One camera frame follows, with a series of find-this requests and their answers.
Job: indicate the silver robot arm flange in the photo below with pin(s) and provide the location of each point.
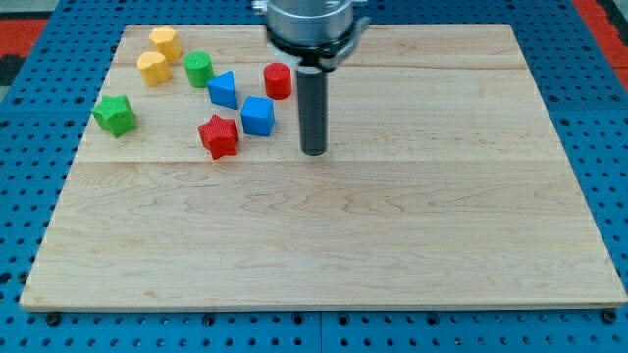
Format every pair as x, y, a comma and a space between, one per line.
315, 35

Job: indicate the red star block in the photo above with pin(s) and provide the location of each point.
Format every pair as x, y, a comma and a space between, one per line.
219, 136

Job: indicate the green star block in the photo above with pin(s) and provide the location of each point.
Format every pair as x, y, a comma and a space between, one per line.
115, 115

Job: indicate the blue cube block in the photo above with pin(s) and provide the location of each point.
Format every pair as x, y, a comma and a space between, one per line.
257, 115

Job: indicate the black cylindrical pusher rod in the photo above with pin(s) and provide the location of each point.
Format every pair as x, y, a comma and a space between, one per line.
312, 94

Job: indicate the red cylinder block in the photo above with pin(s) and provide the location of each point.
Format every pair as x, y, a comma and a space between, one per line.
277, 80

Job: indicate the blue triangle block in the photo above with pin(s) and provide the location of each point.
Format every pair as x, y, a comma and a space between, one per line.
222, 90

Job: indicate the wooden board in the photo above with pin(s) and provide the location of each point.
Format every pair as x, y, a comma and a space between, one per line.
444, 187

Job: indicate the green cylinder block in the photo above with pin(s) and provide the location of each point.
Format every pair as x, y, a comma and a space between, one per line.
198, 68

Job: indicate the yellow block front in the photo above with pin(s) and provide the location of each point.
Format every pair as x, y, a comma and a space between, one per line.
154, 68

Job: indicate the yellow block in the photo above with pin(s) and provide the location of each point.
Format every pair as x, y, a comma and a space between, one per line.
165, 40
154, 68

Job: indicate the yellow block rear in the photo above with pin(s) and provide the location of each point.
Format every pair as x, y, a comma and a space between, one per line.
165, 40

